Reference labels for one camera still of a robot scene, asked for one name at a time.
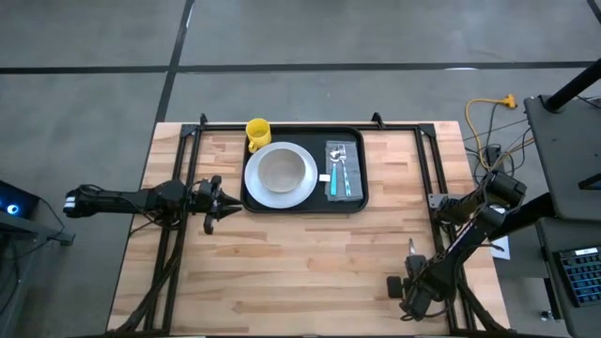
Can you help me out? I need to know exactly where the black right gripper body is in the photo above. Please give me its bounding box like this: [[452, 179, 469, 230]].
[[398, 254, 454, 322]]

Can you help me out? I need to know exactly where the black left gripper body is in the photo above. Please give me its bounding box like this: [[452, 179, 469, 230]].
[[188, 174, 226, 223]]

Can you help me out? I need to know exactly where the white round plate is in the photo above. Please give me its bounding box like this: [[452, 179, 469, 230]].
[[243, 141, 319, 210]]

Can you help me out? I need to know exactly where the beige bowl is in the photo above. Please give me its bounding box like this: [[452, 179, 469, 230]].
[[255, 147, 308, 194]]

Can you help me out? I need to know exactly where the yellow mug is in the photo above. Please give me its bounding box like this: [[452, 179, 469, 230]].
[[244, 117, 273, 155]]

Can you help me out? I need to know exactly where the spoon with teal handle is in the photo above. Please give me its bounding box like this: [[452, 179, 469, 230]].
[[329, 146, 341, 197]]

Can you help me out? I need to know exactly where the fork with pale handle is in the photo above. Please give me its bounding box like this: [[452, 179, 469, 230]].
[[338, 144, 353, 198]]

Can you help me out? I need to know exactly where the black serving tray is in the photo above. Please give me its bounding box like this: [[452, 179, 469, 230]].
[[239, 125, 370, 215]]

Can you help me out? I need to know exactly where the white paper sheet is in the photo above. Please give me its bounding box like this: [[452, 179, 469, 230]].
[[490, 234, 513, 263]]

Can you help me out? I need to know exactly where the grey folded napkin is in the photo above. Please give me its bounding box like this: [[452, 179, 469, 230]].
[[318, 139, 365, 203]]

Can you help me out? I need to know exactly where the dark grey desk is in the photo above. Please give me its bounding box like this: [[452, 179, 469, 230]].
[[534, 216, 601, 338]]

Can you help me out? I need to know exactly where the black stand beam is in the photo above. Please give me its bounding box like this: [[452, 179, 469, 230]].
[[497, 191, 558, 243]]

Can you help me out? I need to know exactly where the black power adapter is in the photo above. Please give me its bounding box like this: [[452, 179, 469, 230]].
[[483, 144, 506, 173]]

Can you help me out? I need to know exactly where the black keyboard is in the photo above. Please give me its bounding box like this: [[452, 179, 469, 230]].
[[553, 245, 601, 309]]

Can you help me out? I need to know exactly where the grey metal stand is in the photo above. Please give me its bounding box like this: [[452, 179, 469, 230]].
[[0, 210, 77, 248]]

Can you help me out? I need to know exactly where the computer with blue light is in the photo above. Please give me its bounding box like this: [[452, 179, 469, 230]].
[[0, 179, 41, 221]]

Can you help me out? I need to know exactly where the black round pole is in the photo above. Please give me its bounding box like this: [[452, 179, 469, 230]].
[[543, 57, 601, 114]]

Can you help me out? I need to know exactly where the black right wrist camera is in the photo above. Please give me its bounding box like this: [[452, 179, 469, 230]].
[[387, 276, 406, 300]]

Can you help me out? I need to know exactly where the black aluminium table frame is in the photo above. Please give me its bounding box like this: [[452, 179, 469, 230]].
[[106, 111, 514, 338]]

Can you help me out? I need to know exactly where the yellow extension cable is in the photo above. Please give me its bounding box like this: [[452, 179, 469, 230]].
[[464, 93, 518, 171]]

